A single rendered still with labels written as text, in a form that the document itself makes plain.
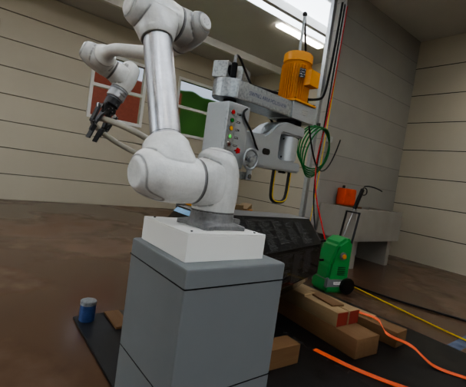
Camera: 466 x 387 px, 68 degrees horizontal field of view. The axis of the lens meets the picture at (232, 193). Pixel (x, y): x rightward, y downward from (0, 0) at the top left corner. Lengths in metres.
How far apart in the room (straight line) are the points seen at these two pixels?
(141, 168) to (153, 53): 0.43
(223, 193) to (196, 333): 0.44
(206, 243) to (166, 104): 0.46
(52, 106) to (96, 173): 1.61
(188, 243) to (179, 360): 0.33
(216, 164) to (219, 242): 0.25
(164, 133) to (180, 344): 0.62
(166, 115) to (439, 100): 6.43
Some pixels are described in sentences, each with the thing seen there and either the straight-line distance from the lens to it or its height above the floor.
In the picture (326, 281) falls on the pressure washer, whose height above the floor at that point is 0.13.
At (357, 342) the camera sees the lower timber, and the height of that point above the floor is 0.13.
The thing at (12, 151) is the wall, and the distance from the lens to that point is 7.94.
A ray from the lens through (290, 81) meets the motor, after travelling 2.86.
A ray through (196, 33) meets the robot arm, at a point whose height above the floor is 1.58.
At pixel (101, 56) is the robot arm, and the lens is 1.81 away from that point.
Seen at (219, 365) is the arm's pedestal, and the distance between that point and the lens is 1.20.
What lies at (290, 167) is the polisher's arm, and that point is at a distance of 2.76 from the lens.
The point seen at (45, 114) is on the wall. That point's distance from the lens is 8.02.
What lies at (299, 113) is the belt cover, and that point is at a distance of 2.79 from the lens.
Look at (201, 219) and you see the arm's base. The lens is 1.17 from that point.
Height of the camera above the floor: 1.08
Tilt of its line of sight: 3 degrees down
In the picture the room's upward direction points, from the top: 8 degrees clockwise
